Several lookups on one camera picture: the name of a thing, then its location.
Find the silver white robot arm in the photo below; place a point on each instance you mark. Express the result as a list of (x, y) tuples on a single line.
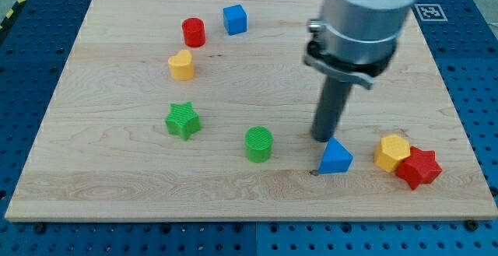
[(366, 19)]

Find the yellow heart block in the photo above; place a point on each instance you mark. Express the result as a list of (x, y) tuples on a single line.
[(181, 66)]

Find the green star block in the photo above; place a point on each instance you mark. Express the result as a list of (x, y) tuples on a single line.
[(183, 120)]

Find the red cylinder block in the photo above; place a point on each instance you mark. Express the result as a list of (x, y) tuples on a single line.
[(194, 32)]

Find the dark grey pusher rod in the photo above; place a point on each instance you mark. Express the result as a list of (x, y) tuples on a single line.
[(330, 106)]

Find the yellow hexagon block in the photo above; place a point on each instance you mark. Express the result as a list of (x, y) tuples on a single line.
[(390, 152)]

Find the green cylinder block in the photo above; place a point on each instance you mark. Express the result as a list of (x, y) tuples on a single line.
[(258, 142)]

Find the white fiducial marker tag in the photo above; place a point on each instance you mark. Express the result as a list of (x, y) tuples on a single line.
[(429, 12)]

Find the blue cube block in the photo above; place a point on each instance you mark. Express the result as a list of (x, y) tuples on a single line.
[(235, 19)]

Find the black silver clamp mount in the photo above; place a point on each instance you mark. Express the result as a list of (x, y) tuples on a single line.
[(344, 59)]

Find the wooden board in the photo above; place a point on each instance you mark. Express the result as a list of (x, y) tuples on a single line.
[(103, 152)]

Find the blue triangle block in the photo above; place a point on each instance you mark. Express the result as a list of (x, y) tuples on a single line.
[(336, 158)]

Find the red star block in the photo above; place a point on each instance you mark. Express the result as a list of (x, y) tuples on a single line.
[(419, 168)]

